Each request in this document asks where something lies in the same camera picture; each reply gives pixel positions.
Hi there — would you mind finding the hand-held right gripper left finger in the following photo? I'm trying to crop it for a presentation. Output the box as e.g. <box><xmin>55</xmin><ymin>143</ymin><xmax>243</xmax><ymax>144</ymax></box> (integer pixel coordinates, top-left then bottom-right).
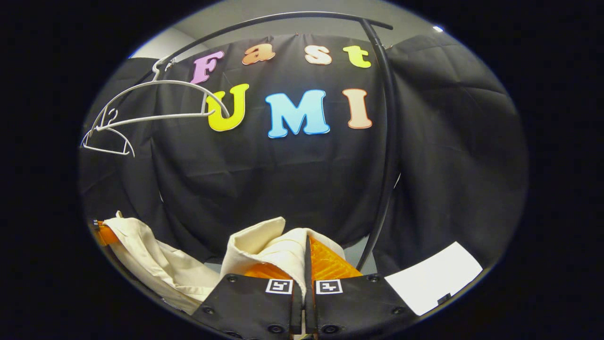
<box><xmin>191</xmin><ymin>262</ymin><xmax>305</xmax><ymax>337</ymax></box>

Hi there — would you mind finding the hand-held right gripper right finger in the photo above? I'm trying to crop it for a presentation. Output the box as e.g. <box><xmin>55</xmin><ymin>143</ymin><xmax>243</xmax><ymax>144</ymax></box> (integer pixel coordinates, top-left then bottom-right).
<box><xmin>304</xmin><ymin>235</ymin><xmax>419</xmax><ymax>337</ymax></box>

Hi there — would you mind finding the cream shirt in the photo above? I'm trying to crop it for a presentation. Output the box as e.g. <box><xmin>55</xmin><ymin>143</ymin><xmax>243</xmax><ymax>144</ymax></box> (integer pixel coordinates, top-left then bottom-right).
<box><xmin>103</xmin><ymin>211</ymin><xmax>347</xmax><ymax>316</ymax></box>

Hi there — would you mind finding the white clothes hanger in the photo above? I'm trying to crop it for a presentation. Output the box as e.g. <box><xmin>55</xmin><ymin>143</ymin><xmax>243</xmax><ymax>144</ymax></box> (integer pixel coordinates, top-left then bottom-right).
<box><xmin>80</xmin><ymin>108</ymin><xmax>136</xmax><ymax>158</ymax></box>
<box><xmin>96</xmin><ymin>56</ymin><xmax>231</xmax><ymax>132</ymax></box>

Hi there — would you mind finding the black clothes rack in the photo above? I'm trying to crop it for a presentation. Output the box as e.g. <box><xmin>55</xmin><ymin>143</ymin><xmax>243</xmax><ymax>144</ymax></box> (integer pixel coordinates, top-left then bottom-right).
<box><xmin>101</xmin><ymin>10</ymin><xmax>400</xmax><ymax>272</ymax></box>

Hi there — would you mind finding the white paper sheet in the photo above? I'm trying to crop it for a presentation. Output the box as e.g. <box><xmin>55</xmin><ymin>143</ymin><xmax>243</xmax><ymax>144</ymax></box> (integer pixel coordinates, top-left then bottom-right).
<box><xmin>385</xmin><ymin>242</ymin><xmax>485</xmax><ymax>316</ymax></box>

